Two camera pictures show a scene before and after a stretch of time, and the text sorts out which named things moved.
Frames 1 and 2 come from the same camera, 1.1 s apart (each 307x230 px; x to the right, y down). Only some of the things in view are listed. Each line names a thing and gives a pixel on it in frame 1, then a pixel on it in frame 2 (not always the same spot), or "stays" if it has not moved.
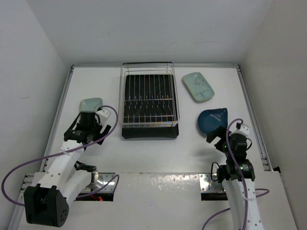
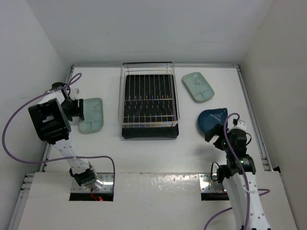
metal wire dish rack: [148, 95] stays
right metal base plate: [206, 184] stays
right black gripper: [218, 132] stays
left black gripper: [99, 126] -> [77, 111]
